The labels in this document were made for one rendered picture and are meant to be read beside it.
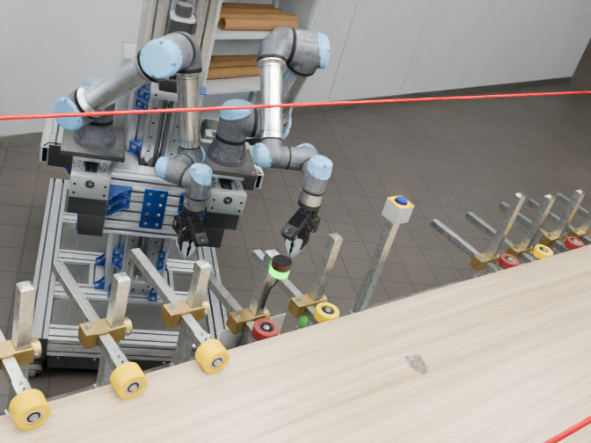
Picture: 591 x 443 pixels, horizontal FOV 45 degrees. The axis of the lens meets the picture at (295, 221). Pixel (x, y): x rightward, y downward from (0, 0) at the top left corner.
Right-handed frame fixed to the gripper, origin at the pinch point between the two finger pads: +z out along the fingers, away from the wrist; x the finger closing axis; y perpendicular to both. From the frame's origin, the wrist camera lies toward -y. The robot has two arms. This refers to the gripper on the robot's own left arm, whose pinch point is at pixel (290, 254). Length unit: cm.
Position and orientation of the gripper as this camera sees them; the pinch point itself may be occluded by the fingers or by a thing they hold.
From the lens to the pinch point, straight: 237.7
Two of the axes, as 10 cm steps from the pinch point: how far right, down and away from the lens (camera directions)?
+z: -2.5, 8.3, 5.0
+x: -8.1, -4.6, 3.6
